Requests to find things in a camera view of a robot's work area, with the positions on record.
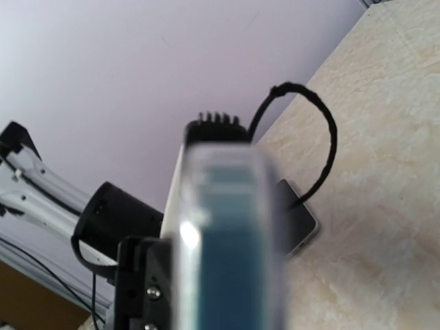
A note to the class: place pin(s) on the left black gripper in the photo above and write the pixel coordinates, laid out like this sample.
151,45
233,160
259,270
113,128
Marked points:
143,284

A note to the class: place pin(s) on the black phone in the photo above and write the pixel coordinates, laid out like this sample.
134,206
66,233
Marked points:
300,225
232,276

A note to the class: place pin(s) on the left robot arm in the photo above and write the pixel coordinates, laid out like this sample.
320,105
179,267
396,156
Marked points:
95,225

